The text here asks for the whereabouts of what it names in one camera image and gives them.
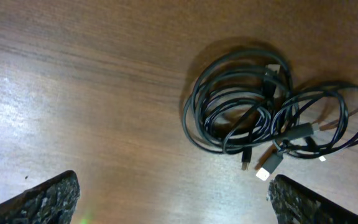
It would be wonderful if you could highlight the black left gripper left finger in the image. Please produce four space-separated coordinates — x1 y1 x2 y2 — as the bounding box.
0 170 80 224

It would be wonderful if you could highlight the thin black micro-USB cable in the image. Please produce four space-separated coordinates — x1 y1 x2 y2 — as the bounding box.
202 85 275 171

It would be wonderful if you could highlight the thin black braided cable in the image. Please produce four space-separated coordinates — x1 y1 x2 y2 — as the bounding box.
270 81 358 162

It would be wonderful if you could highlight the thick black USB cable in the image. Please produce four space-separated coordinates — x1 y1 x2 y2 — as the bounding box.
181 49 319 182

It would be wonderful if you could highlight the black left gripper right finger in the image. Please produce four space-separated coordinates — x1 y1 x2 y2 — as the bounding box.
267 175 358 224

